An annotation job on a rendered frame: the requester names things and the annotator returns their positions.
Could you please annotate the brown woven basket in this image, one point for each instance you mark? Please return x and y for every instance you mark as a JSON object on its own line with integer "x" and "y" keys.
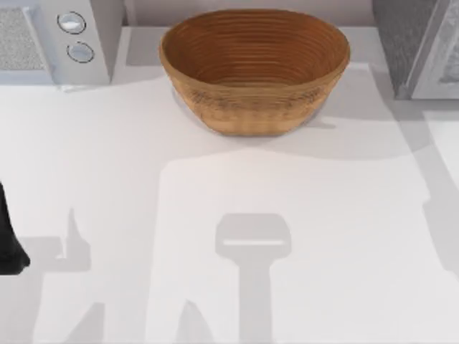
{"x": 251, "y": 89}

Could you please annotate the grey microwave knob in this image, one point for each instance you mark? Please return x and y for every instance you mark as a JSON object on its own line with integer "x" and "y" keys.
{"x": 71, "y": 22}
{"x": 80, "y": 51}

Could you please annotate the pale microwave oven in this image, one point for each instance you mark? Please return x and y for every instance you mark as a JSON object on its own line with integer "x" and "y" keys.
{"x": 32, "y": 43}

